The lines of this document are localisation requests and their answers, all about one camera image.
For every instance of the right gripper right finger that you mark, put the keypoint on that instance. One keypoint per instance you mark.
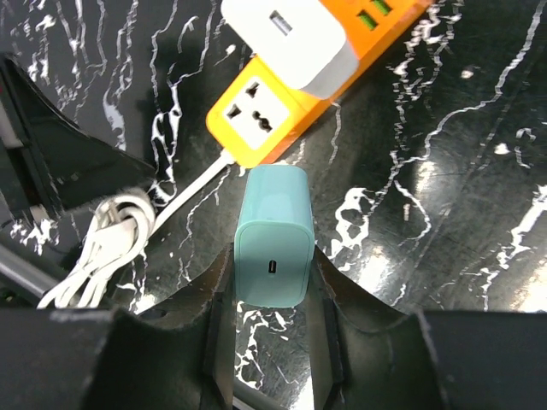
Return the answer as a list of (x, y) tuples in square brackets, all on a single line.
[(363, 353)]

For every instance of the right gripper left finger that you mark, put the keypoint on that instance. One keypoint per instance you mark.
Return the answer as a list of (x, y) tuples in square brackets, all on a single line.
[(183, 359)]

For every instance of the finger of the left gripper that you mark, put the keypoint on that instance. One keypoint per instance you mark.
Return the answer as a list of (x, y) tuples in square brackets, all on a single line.
[(49, 165)]

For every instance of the teal USB charger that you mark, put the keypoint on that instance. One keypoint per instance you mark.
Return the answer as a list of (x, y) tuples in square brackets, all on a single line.
[(274, 241)]

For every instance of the orange power strip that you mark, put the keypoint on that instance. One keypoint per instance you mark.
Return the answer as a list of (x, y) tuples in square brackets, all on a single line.
[(258, 117)]

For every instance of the white USB charger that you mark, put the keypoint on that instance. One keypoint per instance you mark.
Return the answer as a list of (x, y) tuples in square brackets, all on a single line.
[(301, 42)]

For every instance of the black marble mat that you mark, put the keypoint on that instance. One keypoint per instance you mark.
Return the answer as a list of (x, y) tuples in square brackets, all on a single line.
[(428, 178)]

